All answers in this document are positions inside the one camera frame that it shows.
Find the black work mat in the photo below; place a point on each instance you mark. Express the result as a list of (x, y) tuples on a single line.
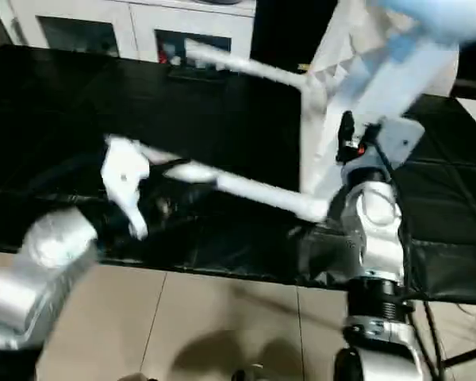
[(63, 119)]

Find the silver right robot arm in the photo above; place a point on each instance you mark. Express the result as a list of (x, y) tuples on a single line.
[(381, 222)]

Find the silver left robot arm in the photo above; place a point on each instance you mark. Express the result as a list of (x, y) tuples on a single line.
[(43, 270)]

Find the dark right robot foot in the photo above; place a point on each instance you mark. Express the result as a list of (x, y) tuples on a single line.
[(248, 373)]

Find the small yellow label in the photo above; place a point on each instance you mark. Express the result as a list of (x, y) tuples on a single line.
[(304, 67)]

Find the black tripod stand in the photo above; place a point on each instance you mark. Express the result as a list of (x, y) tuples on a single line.
[(468, 356)]

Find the white cabinet with glass doors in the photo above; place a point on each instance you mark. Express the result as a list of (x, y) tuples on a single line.
[(143, 20)]

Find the black cabinet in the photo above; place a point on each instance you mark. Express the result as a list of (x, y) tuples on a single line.
[(289, 31)]

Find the white plastic table top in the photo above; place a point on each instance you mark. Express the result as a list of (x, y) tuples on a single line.
[(341, 79)]

